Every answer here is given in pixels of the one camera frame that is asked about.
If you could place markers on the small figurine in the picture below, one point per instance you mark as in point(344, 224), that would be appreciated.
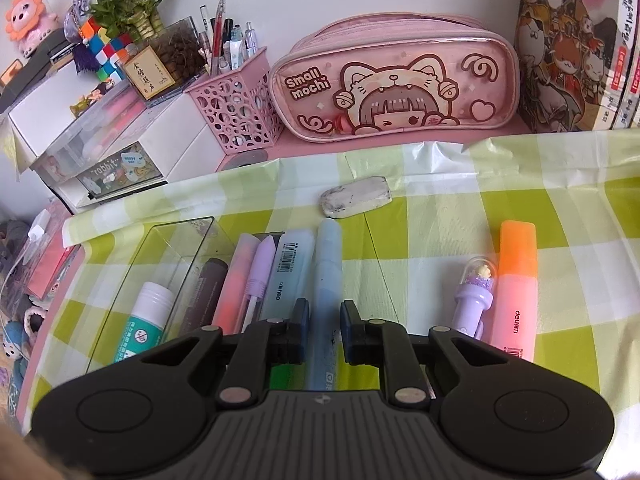
point(92, 100)

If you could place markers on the clear plastic organizer box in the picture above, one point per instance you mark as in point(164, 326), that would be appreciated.
point(165, 252)

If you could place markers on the white drawer organizer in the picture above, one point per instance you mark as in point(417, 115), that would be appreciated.
point(185, 130)

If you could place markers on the orange pink highlighter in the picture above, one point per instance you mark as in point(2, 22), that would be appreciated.
point(515, 300)

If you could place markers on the green checkered tablecloth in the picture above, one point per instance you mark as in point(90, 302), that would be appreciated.
point(425, 210)

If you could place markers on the colourful puzzle cube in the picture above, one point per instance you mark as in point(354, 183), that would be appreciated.
point(107, 50)

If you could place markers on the white pink plush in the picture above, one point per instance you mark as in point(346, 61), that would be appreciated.
point(34, 322)

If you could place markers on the clear bag yellow stickers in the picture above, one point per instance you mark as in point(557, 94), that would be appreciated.
point(7, 145)

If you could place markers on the grey round disc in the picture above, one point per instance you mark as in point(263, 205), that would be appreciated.
point(245, 158)

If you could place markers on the purple tassel charm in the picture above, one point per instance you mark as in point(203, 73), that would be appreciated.
point(77, 17)

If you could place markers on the purple pen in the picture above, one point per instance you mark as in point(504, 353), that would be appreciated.
point(264, 262)

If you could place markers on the pink cartoon pencil case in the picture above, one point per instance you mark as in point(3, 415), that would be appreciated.
point(400, 60)

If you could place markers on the pink red booklet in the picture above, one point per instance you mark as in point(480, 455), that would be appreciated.
point(52, 270)

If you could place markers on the light blue marker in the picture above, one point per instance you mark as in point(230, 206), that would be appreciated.
point(325, 270)

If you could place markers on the dark grey flat box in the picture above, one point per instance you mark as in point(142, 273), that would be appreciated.
point(45, 60)

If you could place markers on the purple domed toy stamp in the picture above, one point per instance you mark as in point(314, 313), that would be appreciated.
point(472, 302)

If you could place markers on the wooden sign card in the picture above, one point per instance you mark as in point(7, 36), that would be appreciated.
point(147, 72)

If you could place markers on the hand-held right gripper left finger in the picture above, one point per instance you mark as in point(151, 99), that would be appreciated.
point(300, 320)

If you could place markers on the white eraser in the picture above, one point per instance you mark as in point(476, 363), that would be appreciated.
point(355, 196)

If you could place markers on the white storage box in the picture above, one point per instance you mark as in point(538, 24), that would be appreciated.
point(60, 105)

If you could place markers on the pink orange lion toy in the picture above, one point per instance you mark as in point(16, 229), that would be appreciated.
point(30, 20)

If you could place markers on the black stand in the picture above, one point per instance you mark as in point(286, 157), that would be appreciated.
point(15, 232)

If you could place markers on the clear sticker drawer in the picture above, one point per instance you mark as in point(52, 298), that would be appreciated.
point(120, 170)

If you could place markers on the illustrated cartoon book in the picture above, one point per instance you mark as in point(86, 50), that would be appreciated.
point(631, 85)
point(560, 45)

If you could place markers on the pink perforated pen holder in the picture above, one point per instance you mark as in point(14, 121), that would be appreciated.
point(235, 105)

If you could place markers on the white green glue stick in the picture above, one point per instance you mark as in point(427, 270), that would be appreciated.
point(145, 320)

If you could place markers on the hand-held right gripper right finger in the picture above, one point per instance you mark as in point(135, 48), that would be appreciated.
point(347, 321)

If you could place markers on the white charger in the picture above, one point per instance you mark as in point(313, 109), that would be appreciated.
point(40, 225)

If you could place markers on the green bamboo plant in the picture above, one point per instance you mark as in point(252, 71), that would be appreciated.
point(125, 5)

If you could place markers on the dark brown marker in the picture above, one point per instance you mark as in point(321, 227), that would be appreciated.
point(207, 290)

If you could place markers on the bunch of pens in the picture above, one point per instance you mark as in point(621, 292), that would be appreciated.
point(220, 35)

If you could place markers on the clear box with pink items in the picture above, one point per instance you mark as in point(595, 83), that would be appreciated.
point(90, 130)

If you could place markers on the clear square plant vase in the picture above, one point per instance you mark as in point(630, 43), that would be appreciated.
point(182, 50)

